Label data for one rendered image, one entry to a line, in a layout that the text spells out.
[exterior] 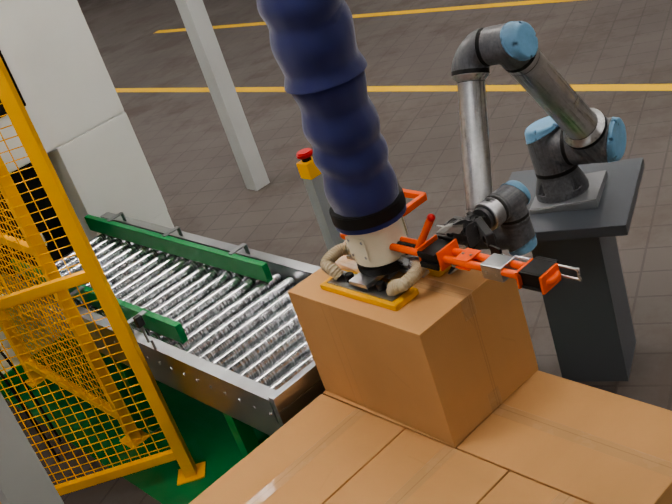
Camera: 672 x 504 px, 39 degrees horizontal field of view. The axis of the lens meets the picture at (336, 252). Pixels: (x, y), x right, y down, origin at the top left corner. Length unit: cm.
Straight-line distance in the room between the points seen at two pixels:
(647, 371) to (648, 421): 108
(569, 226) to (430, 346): 89
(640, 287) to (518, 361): 148
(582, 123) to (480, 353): 87
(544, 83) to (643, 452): 113
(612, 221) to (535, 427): 84
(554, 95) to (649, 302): 142
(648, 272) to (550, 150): 121
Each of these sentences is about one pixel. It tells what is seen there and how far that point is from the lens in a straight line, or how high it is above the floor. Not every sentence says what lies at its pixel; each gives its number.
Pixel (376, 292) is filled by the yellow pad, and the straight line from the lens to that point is 283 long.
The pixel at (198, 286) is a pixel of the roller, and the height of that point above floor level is 53.
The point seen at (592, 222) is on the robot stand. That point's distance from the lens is 335.
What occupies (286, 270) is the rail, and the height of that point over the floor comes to 57.
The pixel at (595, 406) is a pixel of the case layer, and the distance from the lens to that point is 288.
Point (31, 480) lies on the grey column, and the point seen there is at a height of 50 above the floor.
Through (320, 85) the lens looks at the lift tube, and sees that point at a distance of 258.
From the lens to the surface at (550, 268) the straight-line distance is 246.
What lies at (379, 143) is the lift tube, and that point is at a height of 138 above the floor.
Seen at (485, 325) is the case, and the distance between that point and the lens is 281.
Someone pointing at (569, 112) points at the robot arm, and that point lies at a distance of 318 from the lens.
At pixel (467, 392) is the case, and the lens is 282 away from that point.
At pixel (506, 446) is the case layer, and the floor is 54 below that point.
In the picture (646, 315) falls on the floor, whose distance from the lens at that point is 418.
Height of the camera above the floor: 234
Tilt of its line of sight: 26 degrees down
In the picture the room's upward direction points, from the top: 19 degrees counter-clockwise
